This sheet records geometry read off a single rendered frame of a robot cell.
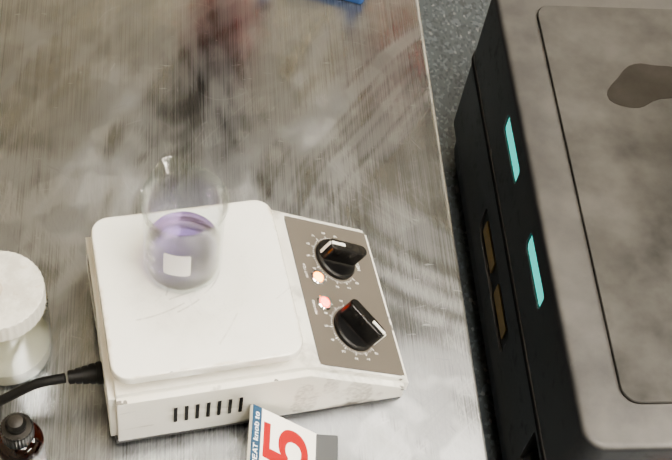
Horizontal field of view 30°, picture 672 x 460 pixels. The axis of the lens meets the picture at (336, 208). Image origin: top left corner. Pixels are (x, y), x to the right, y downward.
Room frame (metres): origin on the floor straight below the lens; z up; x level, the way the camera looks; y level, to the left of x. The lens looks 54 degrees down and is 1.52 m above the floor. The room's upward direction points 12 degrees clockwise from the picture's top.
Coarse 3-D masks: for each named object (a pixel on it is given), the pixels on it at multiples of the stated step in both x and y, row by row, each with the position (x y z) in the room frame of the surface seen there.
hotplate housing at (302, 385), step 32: (288, 256) 0.46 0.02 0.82; (96, 288) 0.41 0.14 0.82; (96, 320) 0.39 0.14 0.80; (128, 384) 0.34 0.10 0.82; (160, 384) 0.35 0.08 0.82; (192, 384) 0.35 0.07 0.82; (224, 384) 0.36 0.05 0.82; (256, 384) 0.36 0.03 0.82; (288, 384) 0.37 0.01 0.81; (320, 384) 0.38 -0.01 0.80; (352, 384) 0.39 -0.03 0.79; (384, 384) 0.40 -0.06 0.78; (128, 416) 0.33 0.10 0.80; (160, 416) 0.34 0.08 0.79; (192, 416) 0.35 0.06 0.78; (224, 416) 0.36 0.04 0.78
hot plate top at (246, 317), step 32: (96, 224) 0.44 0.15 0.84; (128, 224) 0.45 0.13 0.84; (256, 224) 0.47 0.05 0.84; (96, 256) 0.42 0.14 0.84; (128, 256) 0.42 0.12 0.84; (224, 256) 0.44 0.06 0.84; (256, 256) 0.44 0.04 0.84; (128, 288) 0.40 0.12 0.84; (224, 288) 0.41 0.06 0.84; (256, 288) 0.42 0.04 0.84; (288, 288) 0.42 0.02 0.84; (128, 320) 0.38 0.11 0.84; (160, 320) 0.38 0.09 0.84; (192, 320) 0.39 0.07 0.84; (224, 320) 0.39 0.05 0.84; (256, 320) 0.40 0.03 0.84; (288, 320) 0.40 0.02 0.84; (128, 352) 0.36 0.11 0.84; (160, 352) 0.36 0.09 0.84; (192, 352) 0.36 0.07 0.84; (224, 352) 0.37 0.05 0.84; (256, 352) 0.37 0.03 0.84; (288, 352) 0.38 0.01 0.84
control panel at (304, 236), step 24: (288, 216) 0.49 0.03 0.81; (312, 240) 0.48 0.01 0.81; (360, 240) 0.51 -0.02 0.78; (312, 264) 0.46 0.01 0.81; (360, 264) 0.49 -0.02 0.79; (312, 288) 0.44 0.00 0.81; (336, 288) 0.45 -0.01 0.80; (360, 288) 0.46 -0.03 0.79; (312, 312) 0.42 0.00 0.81; (336, 312) 0.43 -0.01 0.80; (384, 312) 0.45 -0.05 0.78; (336, 336) 0.41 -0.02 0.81; (336, 360) 0.39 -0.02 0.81; (360, 360) 0.40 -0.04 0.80; (384, 360) 0.41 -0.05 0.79
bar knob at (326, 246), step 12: (324, 240) 0.49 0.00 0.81; (336, 240) 0.48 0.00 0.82; (324, 252) 0.47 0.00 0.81; (336, 252) 0.47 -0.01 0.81; (348, 252) 0.48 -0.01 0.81; (360, 252) 0.48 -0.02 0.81; (324, 264) 0.47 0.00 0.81; (336, 264) 0.47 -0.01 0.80; (348, 264) 0.48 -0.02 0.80; (336, 276) 0.46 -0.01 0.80; (348, 276) 0.47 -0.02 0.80
